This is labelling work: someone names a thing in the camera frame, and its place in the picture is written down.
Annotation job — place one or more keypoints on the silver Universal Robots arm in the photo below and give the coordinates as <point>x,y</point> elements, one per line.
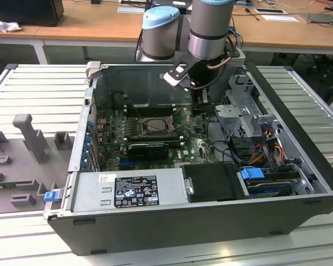
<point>211,27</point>

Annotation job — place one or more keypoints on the black RAM slot row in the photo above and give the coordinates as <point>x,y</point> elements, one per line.
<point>138,110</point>
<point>152,137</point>

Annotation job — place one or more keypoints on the CPU socket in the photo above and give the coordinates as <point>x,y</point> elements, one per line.
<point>144,130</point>

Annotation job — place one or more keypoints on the silver metal drive cage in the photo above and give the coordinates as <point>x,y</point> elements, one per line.
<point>233,110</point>

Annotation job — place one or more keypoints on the green motherboard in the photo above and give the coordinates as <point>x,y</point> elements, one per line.
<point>191,144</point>

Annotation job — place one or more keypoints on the black graphics card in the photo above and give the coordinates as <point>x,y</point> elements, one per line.
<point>147,152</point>

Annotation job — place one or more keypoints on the white framed tablet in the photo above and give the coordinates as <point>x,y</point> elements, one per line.
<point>270,11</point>

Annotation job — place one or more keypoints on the white paper sheet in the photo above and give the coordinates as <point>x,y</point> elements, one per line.
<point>280,18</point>

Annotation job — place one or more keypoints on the black plastic shroud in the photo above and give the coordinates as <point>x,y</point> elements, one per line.
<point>211,183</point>

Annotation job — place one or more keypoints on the grey case release latch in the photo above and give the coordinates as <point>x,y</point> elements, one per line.
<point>93,69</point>

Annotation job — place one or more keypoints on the hard disk in blue carrier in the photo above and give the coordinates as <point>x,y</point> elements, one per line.
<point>252,174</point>

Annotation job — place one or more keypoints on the wooden desk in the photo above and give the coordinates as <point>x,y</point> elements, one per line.
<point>100,22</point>

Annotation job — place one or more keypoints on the grey laptop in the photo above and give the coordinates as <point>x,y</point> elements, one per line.
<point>322,18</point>

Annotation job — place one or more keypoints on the silver power supply with label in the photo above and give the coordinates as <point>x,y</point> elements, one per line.
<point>94,194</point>

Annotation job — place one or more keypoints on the black open PC case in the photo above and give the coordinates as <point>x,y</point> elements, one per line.
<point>155,232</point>

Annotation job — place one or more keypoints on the black computer box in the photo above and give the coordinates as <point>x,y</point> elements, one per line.
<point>25,11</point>

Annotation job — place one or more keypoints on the blue plastic latch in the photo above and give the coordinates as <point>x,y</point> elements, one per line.
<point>51,196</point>

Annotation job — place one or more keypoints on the grey parts rack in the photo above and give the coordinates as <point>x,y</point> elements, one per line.
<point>19,160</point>

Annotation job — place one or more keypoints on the crumpled white paper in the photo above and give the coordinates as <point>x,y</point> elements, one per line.
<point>5,25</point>

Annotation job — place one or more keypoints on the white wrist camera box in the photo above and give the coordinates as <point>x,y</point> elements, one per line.
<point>176,79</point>

